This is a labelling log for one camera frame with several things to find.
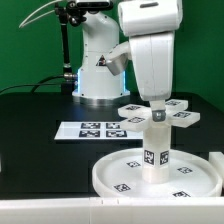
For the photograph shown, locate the white front rail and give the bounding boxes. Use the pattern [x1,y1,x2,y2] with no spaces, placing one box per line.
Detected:
[0,197,224,224]

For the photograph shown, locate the white cables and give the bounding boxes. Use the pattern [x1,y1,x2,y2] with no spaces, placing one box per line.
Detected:
[18,0,64,29]

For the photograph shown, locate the white cross-shaped table base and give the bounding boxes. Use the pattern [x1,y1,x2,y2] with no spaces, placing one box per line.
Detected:
[118,99,200,132]

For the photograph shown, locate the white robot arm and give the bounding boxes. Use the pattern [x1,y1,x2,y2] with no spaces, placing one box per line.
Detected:
[98,0,183,122]

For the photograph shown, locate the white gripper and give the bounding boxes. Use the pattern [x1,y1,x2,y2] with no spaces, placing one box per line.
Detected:
[118,0,183,101]

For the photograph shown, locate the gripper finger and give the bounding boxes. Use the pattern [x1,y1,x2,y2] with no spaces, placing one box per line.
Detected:
[150,100,166,122]

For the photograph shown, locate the white marker tag sheet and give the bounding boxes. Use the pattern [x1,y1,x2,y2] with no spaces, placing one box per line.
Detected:
[55,122,143,140]

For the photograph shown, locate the black cable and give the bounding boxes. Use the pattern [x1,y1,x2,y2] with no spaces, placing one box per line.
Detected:
[0,75,68,95]

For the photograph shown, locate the white round table top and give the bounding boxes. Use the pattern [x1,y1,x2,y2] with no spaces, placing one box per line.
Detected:
[92,148,223,198]

